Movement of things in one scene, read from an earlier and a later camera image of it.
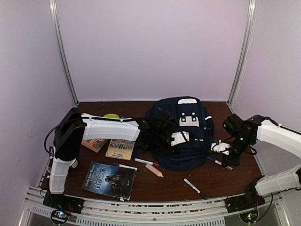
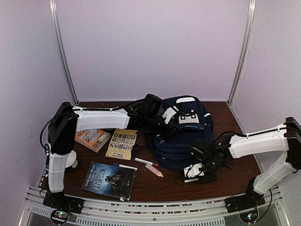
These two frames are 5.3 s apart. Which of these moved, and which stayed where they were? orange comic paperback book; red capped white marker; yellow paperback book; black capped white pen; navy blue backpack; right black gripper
Moved: black capped white pen; right black gripper
Stayed: orange comic paperback book; navy blue backpack; yellow paperback book; red capped white marker
